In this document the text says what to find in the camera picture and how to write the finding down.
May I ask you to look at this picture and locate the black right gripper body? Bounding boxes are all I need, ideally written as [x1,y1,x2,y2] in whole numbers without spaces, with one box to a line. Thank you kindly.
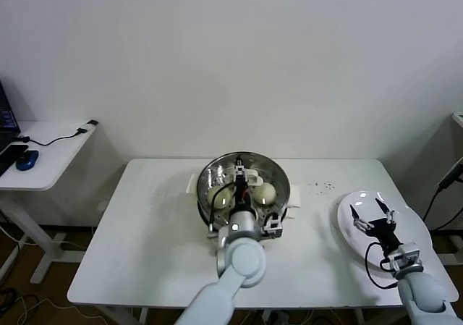
[365,218,403,256]

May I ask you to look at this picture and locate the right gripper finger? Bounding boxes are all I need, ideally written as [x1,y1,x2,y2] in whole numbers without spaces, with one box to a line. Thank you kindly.
[349,204,373,232]
[374,198,397,228]

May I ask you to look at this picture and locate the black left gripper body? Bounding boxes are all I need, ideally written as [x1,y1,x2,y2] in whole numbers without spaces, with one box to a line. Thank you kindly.
[233,178,251,211]

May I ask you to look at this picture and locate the white steamed baozi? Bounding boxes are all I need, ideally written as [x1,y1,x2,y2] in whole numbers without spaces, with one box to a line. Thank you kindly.
[252,183,278,206]
[208,187,234,210]

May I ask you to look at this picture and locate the white round plate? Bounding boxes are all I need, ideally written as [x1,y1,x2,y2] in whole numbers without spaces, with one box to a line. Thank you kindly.
[331,190,433,274]

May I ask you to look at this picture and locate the scattered dark crumbs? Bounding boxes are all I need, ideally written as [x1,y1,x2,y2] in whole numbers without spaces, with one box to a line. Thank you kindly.
[307,180,336,195]

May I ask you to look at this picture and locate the white side desk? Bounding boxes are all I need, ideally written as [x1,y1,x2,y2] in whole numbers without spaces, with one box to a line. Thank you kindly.
[0,119,99,284]

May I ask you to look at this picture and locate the blue computer mouse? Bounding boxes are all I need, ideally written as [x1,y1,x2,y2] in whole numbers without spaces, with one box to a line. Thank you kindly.
[15,149,40,170]

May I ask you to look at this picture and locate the dark laptop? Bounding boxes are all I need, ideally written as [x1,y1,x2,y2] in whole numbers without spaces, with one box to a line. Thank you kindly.
[0,78,22,176]

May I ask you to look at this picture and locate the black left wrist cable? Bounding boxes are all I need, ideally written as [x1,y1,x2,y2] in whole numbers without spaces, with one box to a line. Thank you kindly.
[208,185,236,234]

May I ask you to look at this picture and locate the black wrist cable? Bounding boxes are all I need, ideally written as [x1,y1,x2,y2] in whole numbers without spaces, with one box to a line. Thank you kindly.
[364,241,399,290]
[208,185,236,234]

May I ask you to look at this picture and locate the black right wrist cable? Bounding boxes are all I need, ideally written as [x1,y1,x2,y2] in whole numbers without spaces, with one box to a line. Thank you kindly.
[364,241,399,290]

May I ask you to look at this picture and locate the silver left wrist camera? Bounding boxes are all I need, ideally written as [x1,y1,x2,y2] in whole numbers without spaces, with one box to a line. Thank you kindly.
[263,212,284,237]

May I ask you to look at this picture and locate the black cable with connector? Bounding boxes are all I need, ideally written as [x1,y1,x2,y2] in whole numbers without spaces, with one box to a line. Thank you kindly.
[422,158,463,229]

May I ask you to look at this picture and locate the black cable adapter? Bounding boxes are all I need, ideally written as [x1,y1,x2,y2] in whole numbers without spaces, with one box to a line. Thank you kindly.
[77,119,99,135]

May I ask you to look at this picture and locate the black desk cable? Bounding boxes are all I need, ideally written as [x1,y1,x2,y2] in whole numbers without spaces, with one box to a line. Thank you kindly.
[17,127,88,147]

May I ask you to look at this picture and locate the white floor cable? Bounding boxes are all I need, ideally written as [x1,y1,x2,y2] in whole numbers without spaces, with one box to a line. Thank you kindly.
[16,295,86,325]

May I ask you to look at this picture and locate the black floor cable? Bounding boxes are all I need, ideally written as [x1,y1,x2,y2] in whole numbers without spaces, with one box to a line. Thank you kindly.
[0,287,39,310]

